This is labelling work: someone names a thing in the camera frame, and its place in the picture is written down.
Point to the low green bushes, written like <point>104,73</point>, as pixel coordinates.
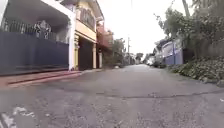
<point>200,69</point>

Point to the blue gate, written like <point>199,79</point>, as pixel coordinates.
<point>172,54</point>

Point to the grey asphalt road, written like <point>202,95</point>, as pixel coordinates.
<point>133,90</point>

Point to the trees behind wall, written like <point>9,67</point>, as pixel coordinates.
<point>200,30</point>

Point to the red painted pavement ramp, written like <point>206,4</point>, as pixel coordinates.
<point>40,78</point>

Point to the utility pole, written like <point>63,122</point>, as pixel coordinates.
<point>128,50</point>

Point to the yellow building with balcony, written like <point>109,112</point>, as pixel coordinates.
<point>86,36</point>

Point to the white building with dark gate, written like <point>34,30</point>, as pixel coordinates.
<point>33,50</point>

